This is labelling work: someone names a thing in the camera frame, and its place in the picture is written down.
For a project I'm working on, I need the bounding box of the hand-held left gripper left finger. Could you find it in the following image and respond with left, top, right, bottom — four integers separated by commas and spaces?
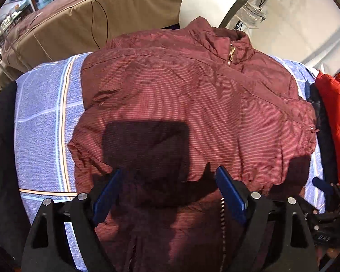
22, 169, 122, 272

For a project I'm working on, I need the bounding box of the maroon checked jacket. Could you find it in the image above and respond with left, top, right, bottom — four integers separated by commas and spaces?
67, 16, 321, 272

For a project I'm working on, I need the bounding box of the blue plaid bed sheet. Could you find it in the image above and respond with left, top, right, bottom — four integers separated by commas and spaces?
14, 52, 326, 271

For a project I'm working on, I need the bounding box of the black cable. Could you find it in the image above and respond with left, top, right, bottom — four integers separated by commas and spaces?
75, 0, 109, 50

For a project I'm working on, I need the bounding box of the red puffer jacket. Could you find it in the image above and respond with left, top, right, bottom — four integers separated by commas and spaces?
316, 72, 340, 189

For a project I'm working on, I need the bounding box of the clear plastic holder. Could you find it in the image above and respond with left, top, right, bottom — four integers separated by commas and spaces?
237, 1, 266, 29

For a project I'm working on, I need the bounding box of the black puffer jacket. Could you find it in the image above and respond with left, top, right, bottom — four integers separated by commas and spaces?
0, 82, 32, 272

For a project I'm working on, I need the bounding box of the brown mattress cover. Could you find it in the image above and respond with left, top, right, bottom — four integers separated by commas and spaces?
1, 0, 193, 73

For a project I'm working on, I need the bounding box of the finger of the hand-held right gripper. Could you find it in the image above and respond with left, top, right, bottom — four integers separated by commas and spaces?
312, 177, 340, 213
297, 197, 340, 230

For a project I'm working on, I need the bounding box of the cluttered metal shelf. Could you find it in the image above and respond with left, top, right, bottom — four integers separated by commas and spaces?
0, 0, 34, 66

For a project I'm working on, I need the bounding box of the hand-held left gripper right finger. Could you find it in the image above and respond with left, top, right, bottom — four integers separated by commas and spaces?
215, 165, 319, 272

